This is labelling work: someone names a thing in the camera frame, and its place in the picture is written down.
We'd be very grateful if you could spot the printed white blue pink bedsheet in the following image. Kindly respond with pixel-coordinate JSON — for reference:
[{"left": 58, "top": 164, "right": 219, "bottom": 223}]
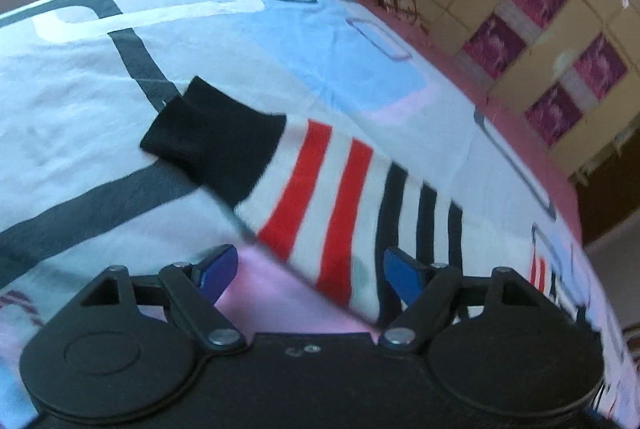
[{"left": 0, "top": 0, "right": 640, "bottom": 429}]

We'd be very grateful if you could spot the magenta wall poster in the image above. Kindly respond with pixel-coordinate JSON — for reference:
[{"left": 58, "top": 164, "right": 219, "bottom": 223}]
[{"left": 524, "top": 81, "right": 583, "bottom": 147}]

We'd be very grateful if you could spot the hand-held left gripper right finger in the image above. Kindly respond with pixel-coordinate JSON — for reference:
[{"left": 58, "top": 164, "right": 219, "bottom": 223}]
[{"left": 378, "top": 246, "right": 551, "bottom": 351}]

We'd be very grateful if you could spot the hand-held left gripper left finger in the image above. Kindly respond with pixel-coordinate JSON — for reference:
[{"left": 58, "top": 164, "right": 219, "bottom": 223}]
[{"left": 75, "top": 244, "right": 247, "bottom": 353}]

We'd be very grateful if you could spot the black white red striped sweater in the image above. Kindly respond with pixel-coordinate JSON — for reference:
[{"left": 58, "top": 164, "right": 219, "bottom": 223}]
[{"left": 140, "top": 76, "right": 631, "bottom": 427}]

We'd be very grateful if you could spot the dark brown wooden door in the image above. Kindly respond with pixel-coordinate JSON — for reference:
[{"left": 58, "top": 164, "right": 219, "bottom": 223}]
[{"left": 572, "top": 149, "right": 640, "bottom": 246}]

